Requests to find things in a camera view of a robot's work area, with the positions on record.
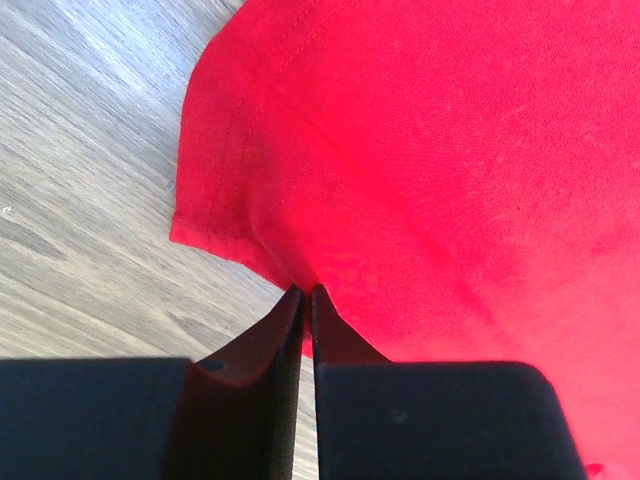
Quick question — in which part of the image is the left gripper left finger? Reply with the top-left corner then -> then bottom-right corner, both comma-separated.
1,287 -> 304,479

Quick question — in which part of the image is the red t-shirt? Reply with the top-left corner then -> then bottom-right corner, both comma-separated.
170,1 -> 639,479

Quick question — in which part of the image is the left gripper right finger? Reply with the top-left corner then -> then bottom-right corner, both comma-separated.
311,286 -> 587,479

